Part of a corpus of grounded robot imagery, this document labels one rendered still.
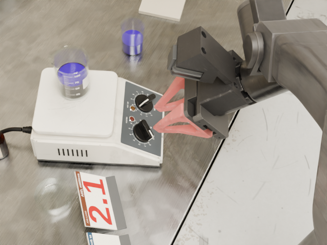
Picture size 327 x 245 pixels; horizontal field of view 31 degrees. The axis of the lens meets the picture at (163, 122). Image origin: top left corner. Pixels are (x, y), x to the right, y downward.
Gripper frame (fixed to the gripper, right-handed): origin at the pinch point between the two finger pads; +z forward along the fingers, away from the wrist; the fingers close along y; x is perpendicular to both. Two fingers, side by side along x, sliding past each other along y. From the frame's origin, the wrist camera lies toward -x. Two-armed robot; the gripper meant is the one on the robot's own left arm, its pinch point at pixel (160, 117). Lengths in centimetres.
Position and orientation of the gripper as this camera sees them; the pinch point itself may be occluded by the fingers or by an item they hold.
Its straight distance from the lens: 83.9
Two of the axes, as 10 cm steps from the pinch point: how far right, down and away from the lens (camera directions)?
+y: -0.4, 8.4, -5.4
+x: 6.1, 4.5, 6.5
